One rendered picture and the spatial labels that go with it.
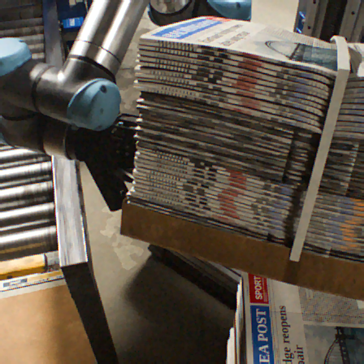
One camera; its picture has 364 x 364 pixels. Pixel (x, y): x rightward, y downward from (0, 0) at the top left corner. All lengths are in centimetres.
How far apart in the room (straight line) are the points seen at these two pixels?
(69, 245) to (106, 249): 99
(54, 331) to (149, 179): 127
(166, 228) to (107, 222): 145
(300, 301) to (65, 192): 51
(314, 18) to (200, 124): 71
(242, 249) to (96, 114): 28
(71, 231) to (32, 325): 89
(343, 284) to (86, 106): 39
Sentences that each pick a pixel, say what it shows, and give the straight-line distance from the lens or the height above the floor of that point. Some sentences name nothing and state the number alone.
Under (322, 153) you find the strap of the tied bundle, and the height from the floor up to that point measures 120.
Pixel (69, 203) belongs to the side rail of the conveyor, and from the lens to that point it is 91.
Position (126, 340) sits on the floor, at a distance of 161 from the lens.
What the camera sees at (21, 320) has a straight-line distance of 173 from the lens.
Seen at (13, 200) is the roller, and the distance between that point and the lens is 97.
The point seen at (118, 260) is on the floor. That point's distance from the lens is 178.
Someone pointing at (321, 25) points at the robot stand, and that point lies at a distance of 111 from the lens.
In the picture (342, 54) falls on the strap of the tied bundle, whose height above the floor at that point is 126.
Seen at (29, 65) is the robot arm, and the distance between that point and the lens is 69.
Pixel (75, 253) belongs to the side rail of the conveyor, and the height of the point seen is 80.
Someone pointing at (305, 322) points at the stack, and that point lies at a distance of 73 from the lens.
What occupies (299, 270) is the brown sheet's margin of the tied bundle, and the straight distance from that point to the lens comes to 46.
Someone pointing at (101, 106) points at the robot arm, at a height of 111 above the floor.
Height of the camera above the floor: 146
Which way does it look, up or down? 46 degrees down
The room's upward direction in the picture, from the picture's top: straight up
